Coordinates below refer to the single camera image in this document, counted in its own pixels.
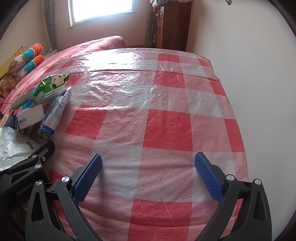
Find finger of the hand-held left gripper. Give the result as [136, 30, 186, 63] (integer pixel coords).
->
[0, 140, 56, 178]

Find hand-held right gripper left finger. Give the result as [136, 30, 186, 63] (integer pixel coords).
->
[25, 153, 103, 241]

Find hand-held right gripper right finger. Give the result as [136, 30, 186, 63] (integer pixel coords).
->
[194, 152, 272, 241]

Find packets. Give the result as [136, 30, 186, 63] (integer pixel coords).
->
[0, 126, 41, 172]

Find small white carton packet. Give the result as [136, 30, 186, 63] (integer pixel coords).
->
[14, 103, 47, 131]

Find white blue tube packet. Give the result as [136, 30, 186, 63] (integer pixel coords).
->
[38, 86, 73, 140]

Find green white snack bag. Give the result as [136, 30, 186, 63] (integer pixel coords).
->
[10, 73, 71, 110]

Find floral cream quilt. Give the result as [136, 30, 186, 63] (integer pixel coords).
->
[0, 73, 20, 99]

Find red checkered plastic tablecloth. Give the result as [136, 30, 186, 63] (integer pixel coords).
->
[47, 47, 249, 241]

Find rolled orange teal quilt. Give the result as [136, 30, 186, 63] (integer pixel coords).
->
[8, 43, 45, 81]

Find pink printed bed blanket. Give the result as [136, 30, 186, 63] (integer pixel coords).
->
[0, 35, 127, 116]

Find grey checked curtain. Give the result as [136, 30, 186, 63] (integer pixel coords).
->
[144, 0, 158, 48]
[43, 0, 57, 50]

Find window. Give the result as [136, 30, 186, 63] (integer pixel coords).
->
[67, 0, 135, 29]

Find brown wooden cabinet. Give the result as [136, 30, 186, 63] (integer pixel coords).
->
[154, 2, 192, 52]

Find folded pink grey blanket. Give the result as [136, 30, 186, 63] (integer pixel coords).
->
[150, 0, 192, 7]

